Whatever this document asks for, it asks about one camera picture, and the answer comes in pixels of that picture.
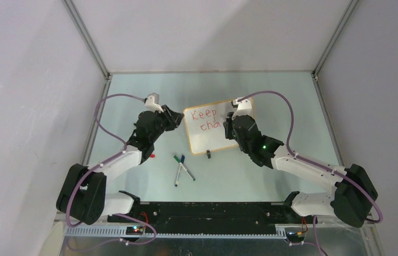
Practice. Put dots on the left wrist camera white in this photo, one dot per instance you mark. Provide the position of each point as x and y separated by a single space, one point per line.
152 103

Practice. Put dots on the right aluminium corner post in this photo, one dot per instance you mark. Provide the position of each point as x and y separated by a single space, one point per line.
336 34

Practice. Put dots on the grey cable duct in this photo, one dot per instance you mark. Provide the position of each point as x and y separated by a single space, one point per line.
125 232

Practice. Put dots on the aluminium corner post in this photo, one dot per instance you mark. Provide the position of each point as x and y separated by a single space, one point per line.
80 25
336 34

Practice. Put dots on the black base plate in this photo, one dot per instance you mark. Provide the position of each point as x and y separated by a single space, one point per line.
218 217

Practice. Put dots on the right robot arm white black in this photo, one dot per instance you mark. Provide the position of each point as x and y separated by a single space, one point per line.
348 191

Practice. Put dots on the left aluminium corner post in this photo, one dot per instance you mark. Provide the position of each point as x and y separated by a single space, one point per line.
80 25

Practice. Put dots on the whiteboard with orange frame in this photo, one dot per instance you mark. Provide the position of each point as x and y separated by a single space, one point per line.
204 127

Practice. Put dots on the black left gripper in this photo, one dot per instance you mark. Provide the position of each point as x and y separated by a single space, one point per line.
173 119

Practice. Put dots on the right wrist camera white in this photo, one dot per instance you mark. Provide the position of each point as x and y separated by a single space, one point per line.
242 106

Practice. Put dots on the blue marker pen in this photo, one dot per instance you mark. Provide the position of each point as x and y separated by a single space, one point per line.
180 162

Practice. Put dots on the aluminium frame rail front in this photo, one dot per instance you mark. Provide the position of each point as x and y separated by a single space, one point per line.
245 217

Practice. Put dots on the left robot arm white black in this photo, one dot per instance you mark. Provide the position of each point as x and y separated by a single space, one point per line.
84 195

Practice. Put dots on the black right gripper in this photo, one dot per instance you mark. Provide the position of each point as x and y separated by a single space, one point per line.
228 125

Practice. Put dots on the green marker pen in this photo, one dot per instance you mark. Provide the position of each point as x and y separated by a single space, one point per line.
188 172

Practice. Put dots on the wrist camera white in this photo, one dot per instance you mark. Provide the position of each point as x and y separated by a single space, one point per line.
242 106
152 103

